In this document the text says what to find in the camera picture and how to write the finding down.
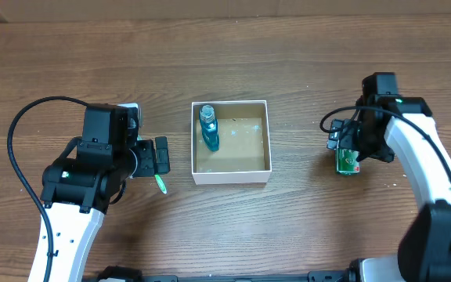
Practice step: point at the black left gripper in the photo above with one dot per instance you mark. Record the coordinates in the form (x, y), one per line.
(146, 148)

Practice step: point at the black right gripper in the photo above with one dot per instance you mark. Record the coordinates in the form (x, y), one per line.
(380, 150)

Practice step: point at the green floss pack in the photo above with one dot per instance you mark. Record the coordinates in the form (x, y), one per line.
(346, 163)

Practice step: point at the blue mouthwash bottle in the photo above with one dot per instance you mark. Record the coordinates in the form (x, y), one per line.
(209, 127)

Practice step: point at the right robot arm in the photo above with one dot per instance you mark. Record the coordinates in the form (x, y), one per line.
(387, 126)

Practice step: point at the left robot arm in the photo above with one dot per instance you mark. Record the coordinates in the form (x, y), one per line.
(81, 184)

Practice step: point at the green toothbrush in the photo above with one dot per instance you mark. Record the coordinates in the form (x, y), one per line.
(158, 178)

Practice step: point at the white cardboard box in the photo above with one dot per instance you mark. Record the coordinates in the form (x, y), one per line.
(244, 151)

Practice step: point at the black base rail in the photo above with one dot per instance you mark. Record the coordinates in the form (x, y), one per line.
(245, 277)

